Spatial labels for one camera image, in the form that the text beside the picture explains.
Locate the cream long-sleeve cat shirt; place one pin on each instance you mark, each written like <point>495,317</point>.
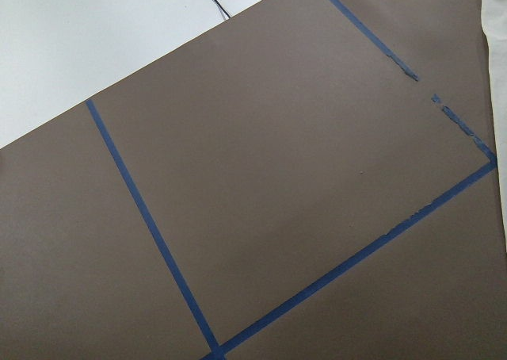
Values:
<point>493,20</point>

